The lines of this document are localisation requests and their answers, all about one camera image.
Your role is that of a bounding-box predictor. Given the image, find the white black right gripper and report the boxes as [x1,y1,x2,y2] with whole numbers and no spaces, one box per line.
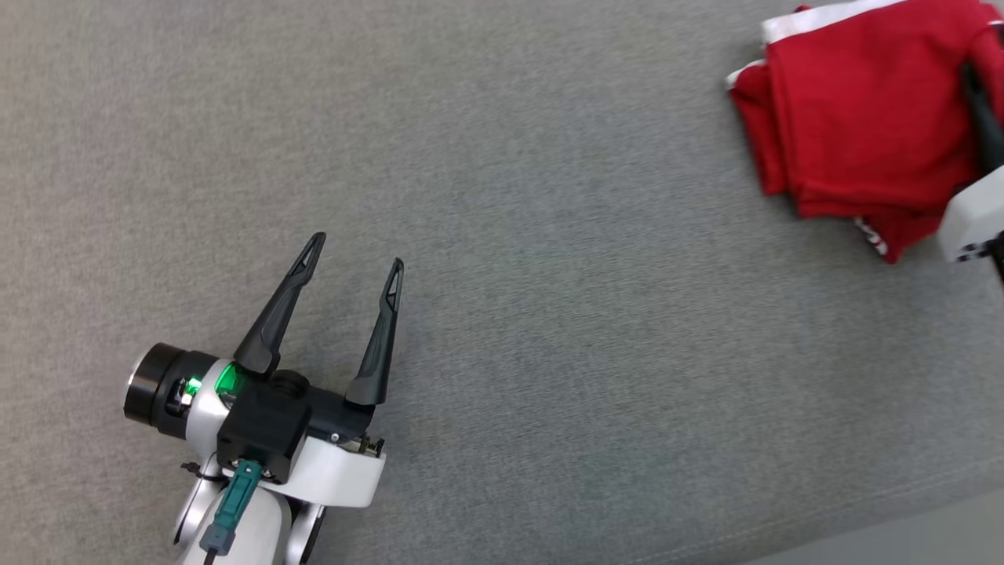
[937,61,1004,283]

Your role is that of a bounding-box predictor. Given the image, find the teal left camera connector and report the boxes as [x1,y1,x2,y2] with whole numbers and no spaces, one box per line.
[199,461,264,556]

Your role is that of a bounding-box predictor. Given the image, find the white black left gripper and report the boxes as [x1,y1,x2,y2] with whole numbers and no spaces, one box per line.
[124,231,405,509]

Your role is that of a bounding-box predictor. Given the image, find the red shorts with white trim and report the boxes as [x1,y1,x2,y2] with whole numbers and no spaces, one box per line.
[761,0,1004,219]

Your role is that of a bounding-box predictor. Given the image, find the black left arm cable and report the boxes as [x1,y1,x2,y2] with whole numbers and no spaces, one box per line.
[180,461,230,565]

